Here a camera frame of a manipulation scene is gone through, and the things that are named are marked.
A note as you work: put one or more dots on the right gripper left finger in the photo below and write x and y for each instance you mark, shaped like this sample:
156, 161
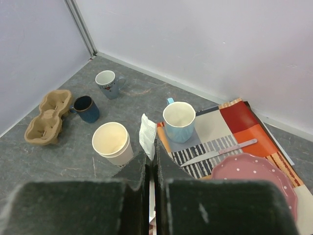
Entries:
113, 206

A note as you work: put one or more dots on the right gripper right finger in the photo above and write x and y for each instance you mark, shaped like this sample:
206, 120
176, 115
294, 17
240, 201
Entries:
187, 206

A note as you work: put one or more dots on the single cardboard cup carrier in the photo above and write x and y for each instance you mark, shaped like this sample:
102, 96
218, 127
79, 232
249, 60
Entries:
45, 128

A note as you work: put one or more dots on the pink polka dot plate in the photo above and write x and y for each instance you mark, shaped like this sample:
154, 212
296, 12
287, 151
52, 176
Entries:
248, 167

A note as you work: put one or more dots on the light blue ceramic mug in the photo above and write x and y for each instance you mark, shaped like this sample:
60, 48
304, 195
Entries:
179, 119

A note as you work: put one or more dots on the colourful magazine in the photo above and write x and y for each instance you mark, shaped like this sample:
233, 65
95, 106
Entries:
230, 124

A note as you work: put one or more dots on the table knife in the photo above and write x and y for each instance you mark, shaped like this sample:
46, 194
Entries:
213, 154

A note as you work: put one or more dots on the dark blue ceramic mug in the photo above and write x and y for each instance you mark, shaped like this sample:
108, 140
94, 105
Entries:
86, 108

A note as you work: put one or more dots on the white grey ceramic mug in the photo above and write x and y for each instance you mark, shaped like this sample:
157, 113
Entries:
109, 83

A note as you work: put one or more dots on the aluminium frame rail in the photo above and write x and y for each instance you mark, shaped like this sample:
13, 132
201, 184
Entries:
82, 27

